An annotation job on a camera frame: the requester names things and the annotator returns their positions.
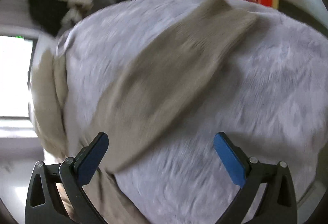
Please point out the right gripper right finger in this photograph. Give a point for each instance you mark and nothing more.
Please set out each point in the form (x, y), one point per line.
(278, 202)

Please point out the black garment with cord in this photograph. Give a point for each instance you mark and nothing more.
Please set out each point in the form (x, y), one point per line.
(56, 16)

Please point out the taupe fuzzy knit garment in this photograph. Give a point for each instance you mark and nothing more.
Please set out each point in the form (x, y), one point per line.
(140, 87)

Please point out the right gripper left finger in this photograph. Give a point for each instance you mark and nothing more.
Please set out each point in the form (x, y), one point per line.
(43, 203)

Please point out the lavender plush bed blanket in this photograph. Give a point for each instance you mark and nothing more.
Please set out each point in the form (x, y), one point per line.
(269, 98)

